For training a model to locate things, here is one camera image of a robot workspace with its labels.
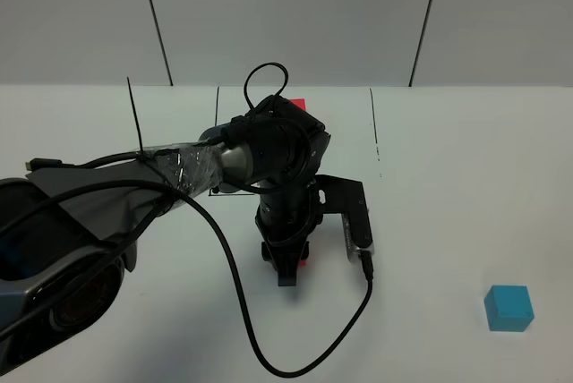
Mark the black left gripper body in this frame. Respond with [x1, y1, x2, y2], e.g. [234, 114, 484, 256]
[255, 177, 323, 249]

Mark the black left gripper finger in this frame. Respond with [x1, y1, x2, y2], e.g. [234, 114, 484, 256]
[270, 243, 305, 287]

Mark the blue block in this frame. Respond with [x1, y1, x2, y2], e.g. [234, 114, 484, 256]
[483, 285, 535, 333]

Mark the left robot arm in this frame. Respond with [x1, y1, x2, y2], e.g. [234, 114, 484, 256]
[1, 95, 330, 373]

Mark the red template block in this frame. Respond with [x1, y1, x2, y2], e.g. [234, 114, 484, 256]
[289, 98, 306, 111]

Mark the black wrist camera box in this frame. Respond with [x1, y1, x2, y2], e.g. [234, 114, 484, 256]
[315, 174, 374, 261]

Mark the black camera cable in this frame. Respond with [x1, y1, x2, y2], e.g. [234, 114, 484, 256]
[0, 62, 375, 379]

